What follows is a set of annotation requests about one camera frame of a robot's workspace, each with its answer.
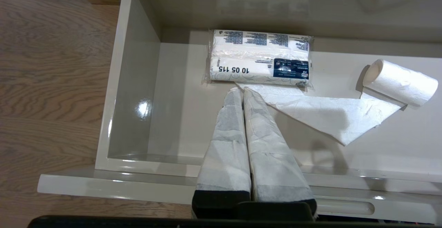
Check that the beige cabinet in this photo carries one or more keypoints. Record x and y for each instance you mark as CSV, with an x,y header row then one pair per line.
x,y
293,0

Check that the beige cabinet drawer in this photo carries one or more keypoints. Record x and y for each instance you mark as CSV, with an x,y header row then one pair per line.
x,y
241,124

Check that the white toilet paper roll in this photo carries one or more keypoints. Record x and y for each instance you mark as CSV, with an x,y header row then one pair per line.
x,y
345,107

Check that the white tissue pack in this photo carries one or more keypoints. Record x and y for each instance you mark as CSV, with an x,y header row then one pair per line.
x,y
259,57

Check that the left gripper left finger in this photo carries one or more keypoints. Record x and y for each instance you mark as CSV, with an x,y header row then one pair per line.
x,y
226,159

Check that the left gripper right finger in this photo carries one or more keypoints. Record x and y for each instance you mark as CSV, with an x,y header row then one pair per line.
x,y
274,166

